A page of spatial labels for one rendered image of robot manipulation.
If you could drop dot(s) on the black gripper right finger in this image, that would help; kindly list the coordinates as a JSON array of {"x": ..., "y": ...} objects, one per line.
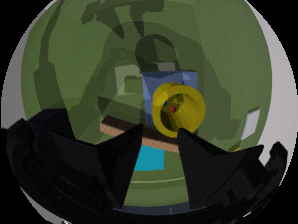
[{"x": 207, "y": 167}]

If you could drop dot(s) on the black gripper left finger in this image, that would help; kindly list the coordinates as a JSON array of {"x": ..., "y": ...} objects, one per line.
[{"x": 112, "y": 162}]

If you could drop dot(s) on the brown wooden bar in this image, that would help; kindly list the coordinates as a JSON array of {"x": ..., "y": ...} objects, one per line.
[{"x": 153, "y": 139}]

